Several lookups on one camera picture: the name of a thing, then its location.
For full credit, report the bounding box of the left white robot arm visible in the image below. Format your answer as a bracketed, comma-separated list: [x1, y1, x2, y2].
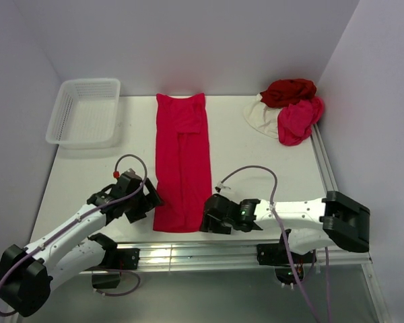
[0, 170, 164, 317]

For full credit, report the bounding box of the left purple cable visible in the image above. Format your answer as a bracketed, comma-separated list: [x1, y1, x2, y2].
[0, 153, 149, 316]

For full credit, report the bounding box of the pink t-shirt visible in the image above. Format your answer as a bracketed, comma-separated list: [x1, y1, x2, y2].
[277, 97, 325, 146]

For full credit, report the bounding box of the bright red t-shirt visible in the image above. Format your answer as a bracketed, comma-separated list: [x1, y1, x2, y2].
[153, 94, 212, 233]

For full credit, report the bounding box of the aluminium mounting rail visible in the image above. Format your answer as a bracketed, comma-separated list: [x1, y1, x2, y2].
[18, 237, 373, 277]

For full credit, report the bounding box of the dark red t-shirt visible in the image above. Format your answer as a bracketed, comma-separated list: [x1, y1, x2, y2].
[260, 79, 316, 108]

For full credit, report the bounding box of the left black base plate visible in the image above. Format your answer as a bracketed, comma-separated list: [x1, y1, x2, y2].
[110, 248, 140, 271]

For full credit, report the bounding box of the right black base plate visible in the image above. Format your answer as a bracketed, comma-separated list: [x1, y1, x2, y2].
[256, 243, 316, 266]

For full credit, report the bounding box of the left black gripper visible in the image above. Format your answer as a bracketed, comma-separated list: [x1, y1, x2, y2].
[125, 178, 164, 223]

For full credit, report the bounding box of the white plastic mesh basket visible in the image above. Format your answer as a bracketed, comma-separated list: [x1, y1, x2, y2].
[46, 78, 121, 149]

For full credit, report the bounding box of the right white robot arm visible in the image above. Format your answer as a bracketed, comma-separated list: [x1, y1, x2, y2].
[200, 191, 370, 266]

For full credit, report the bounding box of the white t-shirt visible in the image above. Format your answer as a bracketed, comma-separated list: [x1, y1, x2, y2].
[243, 94, 281, 139]

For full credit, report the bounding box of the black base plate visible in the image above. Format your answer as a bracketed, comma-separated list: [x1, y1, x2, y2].
[256, 243, 316, 266]
[110, 248, 140, 271]

